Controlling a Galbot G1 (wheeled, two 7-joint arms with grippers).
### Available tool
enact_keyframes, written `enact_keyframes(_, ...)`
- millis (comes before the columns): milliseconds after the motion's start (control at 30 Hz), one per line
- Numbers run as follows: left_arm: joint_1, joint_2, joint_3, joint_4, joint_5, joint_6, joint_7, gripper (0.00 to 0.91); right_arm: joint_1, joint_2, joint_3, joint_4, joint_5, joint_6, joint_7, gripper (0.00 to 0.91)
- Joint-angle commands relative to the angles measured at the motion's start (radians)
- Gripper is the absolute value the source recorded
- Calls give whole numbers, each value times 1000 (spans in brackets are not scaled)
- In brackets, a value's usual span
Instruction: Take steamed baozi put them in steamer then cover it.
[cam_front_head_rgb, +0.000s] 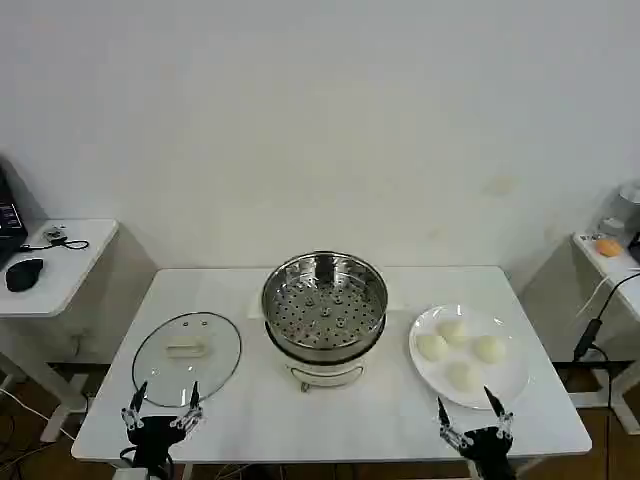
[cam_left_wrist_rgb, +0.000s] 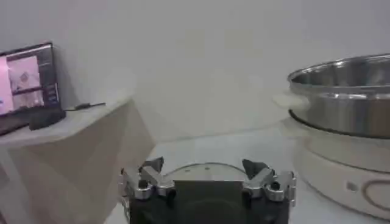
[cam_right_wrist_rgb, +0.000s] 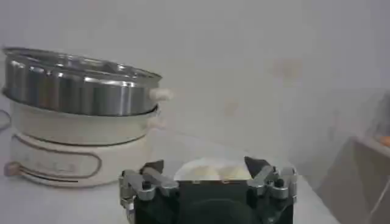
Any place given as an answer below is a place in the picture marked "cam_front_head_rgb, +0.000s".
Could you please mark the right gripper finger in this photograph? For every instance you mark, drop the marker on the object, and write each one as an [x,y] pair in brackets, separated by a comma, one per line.
[445,417]
[496,402]

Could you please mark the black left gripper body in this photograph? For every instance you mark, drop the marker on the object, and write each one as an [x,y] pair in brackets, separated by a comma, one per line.
[155,437]

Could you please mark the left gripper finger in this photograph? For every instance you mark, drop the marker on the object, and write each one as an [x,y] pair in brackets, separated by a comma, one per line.
[193,400]
[136,404]

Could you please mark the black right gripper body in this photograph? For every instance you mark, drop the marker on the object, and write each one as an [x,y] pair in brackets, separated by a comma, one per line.
[487,450]

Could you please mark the white steamed bun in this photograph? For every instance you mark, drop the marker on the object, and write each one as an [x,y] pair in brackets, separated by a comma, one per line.
[460,376]
[489,349]
[431,348]
[453,332]

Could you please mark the oval glass lid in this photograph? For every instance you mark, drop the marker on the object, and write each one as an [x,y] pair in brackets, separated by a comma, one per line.
[220,350]

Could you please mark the white round plate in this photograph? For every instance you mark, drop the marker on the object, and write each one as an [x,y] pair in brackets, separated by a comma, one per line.
[507,325]

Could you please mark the white electric cooker base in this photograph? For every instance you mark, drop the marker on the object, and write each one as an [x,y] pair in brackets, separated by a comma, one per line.
[325,375]

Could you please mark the white side table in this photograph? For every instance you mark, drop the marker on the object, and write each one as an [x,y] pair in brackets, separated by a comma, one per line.
[622,280]
[75,272]

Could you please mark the black computer mouse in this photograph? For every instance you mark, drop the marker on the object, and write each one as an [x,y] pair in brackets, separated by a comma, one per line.
[24,275]

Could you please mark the perforated steel steamer basket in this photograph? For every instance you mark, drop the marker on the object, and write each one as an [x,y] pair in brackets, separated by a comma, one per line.
[325,285]

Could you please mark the orange round fruit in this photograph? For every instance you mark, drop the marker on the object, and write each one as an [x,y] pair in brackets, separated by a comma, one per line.
[608,247]

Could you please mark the small grey cup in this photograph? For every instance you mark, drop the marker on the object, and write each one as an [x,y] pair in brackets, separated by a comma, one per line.
[611,226]

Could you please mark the black laptop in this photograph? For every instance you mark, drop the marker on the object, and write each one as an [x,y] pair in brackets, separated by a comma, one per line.
[10,215]

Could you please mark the silver metal vessel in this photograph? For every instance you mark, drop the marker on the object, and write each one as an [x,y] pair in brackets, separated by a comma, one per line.
[630,200]

